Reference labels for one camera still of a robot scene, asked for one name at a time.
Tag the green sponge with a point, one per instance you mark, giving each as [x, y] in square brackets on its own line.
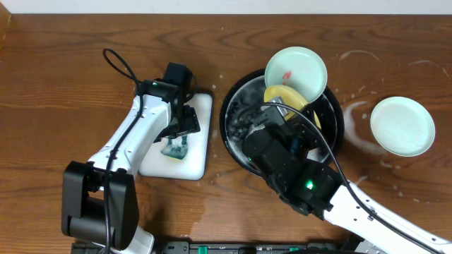
[176, 148]

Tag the round black tray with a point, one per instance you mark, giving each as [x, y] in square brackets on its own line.
[249, 91]

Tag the black rectangular foam tray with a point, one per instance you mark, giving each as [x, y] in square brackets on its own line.
[193, 166]

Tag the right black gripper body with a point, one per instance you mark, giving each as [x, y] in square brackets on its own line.
[305, 140]

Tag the yellow plate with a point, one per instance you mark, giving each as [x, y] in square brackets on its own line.
[285, 95]

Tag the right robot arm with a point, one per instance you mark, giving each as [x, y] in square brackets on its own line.
[312, 187]

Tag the light green plate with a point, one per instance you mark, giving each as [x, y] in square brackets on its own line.
[402, 126]
[299, 68]

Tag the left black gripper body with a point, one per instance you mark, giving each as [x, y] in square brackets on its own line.
[184, 127]

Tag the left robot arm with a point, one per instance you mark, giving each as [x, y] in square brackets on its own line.
[99, 202]

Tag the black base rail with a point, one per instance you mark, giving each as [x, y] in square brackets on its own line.
[184, 247]

